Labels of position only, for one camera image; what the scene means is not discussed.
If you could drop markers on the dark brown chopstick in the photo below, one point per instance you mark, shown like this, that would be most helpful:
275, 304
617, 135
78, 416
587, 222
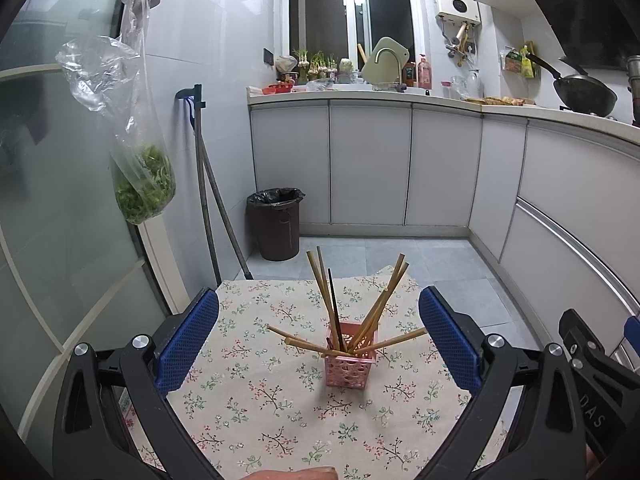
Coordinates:
334, 310

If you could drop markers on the brown bottle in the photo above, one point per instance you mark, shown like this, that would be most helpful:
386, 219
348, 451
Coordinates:
409, 76

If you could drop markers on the bunch of wooden chopsticks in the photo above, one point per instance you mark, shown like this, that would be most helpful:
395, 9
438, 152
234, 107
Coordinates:
370, 322

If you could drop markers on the clear glass cups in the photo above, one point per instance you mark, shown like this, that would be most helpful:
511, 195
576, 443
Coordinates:
460, 87

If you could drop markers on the brown trash bin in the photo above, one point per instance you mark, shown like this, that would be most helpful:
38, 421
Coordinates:
277, 232

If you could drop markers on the hanging seasoning packets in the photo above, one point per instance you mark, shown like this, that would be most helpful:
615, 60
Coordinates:
522, 62

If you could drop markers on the wooden chopping board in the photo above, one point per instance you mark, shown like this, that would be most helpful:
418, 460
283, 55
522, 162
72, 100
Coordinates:
502, 101

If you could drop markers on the metal faucet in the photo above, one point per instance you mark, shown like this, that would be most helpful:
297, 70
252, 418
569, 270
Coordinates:
398, 67

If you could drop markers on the black range hood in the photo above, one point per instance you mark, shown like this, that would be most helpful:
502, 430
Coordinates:
585, 5

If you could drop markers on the wall mop holder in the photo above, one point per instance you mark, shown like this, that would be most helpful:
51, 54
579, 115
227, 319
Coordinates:
192, 95

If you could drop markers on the water heater pipes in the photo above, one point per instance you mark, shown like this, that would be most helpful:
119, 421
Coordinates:
460, 42

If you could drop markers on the glass sliding door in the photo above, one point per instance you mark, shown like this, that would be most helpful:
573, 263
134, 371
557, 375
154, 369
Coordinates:
60, 235

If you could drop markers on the blue hanging loop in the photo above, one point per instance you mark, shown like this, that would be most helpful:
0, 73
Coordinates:
190, 112

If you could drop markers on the filled plastic bag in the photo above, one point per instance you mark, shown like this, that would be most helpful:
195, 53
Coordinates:
286, 64

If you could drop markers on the pink perforated utensil basket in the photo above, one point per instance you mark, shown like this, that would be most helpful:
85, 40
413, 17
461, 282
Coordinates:
347, 372

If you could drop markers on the sprouting garlic bulbs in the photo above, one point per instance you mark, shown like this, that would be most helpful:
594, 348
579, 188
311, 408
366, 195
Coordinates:
317, 65

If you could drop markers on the steel pot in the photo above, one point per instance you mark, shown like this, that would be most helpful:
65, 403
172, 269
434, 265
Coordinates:
635, 90

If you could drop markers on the white kitchen counter cabinets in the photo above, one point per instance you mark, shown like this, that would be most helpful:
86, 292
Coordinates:
370, 160

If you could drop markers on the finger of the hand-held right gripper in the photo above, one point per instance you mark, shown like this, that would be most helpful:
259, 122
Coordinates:
632, 332
580, 332

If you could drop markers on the black wok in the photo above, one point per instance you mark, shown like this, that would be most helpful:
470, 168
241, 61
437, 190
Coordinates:
585, 95

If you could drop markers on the pale green vegetable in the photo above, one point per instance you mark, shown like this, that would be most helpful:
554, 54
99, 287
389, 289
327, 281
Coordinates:
346, 65

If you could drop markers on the plastic bag of greens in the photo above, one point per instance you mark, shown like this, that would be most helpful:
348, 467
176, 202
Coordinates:
145, 190

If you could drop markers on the wall power outlet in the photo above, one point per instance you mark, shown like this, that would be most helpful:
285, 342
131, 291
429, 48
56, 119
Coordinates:
268, 56

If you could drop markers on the red dish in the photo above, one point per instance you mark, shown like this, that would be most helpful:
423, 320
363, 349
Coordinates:
276, 89

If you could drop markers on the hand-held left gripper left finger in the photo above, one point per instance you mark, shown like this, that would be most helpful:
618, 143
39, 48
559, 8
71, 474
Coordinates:
192, 340

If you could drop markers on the black trash bag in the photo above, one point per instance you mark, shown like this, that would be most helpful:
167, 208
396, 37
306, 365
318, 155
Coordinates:
275, 196

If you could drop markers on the pale green cutting board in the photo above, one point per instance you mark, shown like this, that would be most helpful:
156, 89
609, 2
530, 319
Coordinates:
370, 72

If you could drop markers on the wooden rolling pin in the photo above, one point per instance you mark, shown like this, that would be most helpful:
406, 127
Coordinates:
362, 54

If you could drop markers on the kitchen window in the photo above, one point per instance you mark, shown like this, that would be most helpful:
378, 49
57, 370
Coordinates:
320, 10

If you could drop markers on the floral tablecloth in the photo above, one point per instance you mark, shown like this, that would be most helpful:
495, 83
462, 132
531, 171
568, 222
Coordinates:
280, 410

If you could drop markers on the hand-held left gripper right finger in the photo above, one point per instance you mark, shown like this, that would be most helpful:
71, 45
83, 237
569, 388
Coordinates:
447, 345

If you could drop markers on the pink soap bottle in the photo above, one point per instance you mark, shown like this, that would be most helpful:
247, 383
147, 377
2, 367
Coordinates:
425, 74

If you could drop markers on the person's left hand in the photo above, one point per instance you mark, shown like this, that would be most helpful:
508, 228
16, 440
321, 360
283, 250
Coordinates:
295, 475

